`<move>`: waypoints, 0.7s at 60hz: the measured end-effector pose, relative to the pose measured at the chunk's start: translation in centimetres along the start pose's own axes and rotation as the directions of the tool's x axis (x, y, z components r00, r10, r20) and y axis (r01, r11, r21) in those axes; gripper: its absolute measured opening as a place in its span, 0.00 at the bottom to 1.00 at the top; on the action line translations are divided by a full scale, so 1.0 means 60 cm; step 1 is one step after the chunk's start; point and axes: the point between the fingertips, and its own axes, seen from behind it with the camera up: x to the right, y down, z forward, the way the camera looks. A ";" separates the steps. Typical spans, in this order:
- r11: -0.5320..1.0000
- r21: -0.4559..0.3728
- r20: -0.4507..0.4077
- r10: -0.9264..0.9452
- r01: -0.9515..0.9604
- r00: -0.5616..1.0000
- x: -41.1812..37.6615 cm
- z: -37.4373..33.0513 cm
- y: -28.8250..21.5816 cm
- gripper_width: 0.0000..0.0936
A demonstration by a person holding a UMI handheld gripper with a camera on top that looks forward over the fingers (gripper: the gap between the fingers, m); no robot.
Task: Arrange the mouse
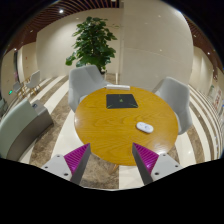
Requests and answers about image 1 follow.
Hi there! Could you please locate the grey chair right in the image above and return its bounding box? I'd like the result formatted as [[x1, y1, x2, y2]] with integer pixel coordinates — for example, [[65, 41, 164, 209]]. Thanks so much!
[[154, 77, 192, 135]]

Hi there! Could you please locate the black mouse pad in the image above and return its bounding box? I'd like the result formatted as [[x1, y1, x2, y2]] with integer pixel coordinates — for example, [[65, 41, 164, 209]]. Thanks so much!
[[106, 94, 138, 109]]

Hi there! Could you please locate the grey chair left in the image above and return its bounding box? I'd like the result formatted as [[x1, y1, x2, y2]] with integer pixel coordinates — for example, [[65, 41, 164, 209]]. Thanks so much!
[[68, 65, 108, 111]]

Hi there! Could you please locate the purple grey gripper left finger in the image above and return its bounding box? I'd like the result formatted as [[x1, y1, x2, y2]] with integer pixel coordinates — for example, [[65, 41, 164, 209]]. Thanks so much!
[[42, 144, 91, 185]]

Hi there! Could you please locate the green potted plant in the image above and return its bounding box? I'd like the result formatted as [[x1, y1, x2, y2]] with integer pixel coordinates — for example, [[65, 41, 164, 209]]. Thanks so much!
[[65, 17, 117, 74]]

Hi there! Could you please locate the grey green sofa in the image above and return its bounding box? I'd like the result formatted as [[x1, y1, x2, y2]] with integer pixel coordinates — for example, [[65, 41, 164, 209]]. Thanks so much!
[[0, 99, 53, 161]]

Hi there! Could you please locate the white computer mouse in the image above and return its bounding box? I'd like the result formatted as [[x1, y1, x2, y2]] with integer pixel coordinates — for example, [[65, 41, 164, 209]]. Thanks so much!
[[136, 122, 154, 133]]

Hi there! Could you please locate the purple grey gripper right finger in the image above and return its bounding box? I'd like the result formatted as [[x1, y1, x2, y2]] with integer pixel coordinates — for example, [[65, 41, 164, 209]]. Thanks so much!
[[132, 143, 182, 185]]

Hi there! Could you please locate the distant small grey chair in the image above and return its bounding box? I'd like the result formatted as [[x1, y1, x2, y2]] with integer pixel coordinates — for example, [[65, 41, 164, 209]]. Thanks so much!
[[13, 82, 24, 97]]

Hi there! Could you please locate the white keyboard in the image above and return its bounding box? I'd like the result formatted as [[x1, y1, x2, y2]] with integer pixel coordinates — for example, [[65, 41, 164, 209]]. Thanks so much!
[[105, 84, 130, 90]]

